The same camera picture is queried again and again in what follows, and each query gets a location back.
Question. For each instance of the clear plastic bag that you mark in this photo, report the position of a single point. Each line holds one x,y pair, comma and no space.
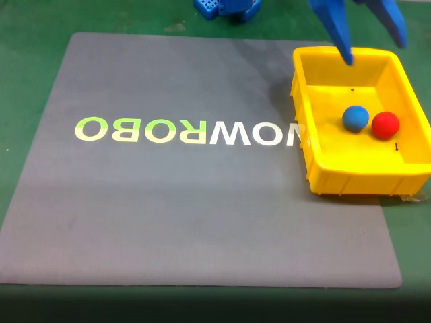
415,196

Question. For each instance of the blue ball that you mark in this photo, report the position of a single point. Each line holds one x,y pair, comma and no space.
355,118

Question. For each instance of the grey mat with lettering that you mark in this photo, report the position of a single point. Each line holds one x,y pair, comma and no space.
188,208

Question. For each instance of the red ball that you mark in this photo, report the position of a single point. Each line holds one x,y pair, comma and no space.
386,125

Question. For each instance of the yellow plastic bin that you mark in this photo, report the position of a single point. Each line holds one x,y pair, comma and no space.
340,158

